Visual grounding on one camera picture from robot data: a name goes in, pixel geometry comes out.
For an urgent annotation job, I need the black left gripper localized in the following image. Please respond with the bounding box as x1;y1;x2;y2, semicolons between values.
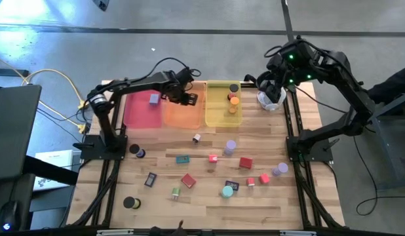
159;80;199;107

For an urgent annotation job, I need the black-capped hourglass red sand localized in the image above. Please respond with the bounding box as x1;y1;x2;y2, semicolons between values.
227;83;240;101

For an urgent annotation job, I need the orange hourglass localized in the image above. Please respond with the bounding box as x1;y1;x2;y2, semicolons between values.
228;96;241;115

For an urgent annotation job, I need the purple hourglass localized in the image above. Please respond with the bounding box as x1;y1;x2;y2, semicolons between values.
271;162;289;177
223;140;237;156

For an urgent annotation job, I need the black-capped hourglass blue sand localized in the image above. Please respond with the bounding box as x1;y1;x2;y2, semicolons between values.
128;143;147;159

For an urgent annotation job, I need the red multi-port charger block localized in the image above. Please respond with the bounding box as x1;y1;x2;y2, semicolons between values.
180;173;197;189
239;157;254;170

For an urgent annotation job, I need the translucent orange plastic bin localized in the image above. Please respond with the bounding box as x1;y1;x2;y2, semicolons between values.
161;87;206;130

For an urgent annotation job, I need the translucent yellow plastic bin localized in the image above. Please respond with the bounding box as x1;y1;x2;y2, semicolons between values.
204;79;243;128

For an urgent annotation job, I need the translucent pink plastic bin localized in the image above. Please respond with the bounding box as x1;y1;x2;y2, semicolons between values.
123;89;163;129

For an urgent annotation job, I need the dark navy digital clock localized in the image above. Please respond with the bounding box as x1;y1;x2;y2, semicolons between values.
224;180;240;192
144;172;158;188

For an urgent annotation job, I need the teal hourglass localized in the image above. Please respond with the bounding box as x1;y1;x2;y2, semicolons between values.
220;185;235;199

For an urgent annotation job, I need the black-capped hourglass yellow sand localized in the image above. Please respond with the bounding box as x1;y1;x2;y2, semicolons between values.
123;196;142;210

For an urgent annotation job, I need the person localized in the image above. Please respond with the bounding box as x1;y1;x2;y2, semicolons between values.
367;62;405;105

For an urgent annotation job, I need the black floor object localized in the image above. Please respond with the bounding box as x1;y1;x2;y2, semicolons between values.
92;0;110;12

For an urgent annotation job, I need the white booklet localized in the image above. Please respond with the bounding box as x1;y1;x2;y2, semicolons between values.
33;149;75;191

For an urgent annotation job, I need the dark grey monitor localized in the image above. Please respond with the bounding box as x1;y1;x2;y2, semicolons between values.
0;84;43;182

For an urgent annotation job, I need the black floor bar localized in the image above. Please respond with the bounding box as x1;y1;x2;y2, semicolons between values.
0;68;29;77

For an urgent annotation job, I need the black computer mouse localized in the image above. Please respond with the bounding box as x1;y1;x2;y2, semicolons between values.
0;200;22;230

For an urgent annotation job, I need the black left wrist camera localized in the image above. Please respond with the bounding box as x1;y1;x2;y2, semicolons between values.
175;68;195;83

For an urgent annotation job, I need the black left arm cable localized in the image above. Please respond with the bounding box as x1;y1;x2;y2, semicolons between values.
149;57;203;87

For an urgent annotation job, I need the yellow power cable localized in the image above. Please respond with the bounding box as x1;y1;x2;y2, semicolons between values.
0;54;89;134

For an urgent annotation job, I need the black aluminium table frame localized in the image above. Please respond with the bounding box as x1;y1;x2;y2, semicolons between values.
66;80;346;236

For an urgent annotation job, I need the grey metal cart frame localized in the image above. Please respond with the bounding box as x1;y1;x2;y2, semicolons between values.
353;91;405;191

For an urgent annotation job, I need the silver metal bracket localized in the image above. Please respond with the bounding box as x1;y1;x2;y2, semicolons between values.
96;229;134;236
280;230;317;236

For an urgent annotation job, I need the black floor cable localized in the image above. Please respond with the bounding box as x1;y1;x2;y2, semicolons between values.
353;136;405;216

